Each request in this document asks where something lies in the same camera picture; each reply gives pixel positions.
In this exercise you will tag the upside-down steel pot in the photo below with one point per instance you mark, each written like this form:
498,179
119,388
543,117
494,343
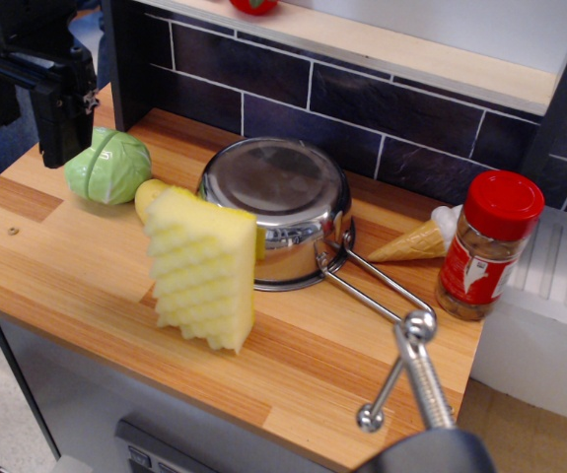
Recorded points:
303,207

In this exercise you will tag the yellow toy potato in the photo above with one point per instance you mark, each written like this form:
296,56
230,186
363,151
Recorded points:
146,193

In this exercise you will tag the toy ice cream cone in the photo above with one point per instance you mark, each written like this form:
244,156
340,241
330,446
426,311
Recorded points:
431,239

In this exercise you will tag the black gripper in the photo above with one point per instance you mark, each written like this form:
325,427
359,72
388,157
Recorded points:
40,54

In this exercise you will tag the red-lidded spice jar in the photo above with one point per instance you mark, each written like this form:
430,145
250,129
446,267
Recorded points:
497,218

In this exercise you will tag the green toy cabbage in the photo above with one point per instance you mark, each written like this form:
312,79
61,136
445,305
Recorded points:
111,169

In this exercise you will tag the light wooden shelf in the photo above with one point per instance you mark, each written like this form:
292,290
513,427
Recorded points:
511,53

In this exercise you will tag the red toy tomato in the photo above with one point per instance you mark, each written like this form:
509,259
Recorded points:
254,7

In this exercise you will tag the grey oven control panel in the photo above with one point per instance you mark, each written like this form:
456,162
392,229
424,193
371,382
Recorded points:
145,453

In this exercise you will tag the yellow wavy sponge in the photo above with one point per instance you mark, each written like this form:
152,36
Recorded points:
203,268

